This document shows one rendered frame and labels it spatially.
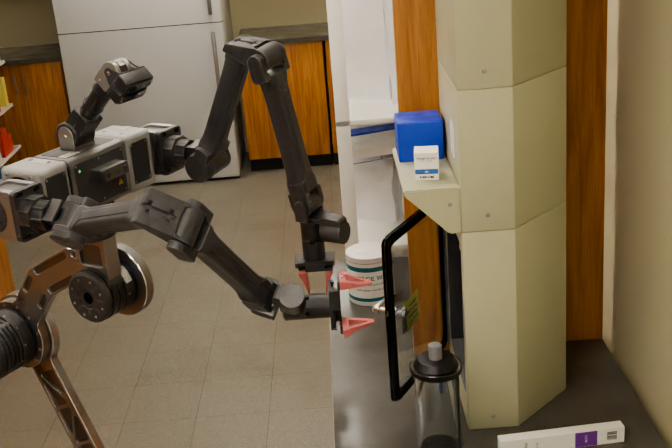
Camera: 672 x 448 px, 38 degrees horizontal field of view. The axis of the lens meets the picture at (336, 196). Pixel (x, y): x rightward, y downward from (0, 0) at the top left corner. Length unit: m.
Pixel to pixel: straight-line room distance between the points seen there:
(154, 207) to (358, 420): 0.73
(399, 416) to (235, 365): 2.32
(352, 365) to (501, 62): 0.95
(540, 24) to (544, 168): 0.31
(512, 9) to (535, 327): 0.71
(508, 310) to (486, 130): 0.40
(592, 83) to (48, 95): 5.42
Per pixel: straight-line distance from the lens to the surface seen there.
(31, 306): 3.00
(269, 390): 4.33
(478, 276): 2.08
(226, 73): 2.41
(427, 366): 2.01
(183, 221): 1.92
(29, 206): 2.28
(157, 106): 7.04
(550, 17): 2.05
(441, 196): 2.00
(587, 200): 2.47
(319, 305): 2.22
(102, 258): 2.57
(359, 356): 2.56
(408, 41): 2.29
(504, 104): 1.96
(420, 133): 2.16
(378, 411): 2.33
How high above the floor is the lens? 2.16
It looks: 19 degrees down
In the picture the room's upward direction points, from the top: 5 degrees counter-clockwise
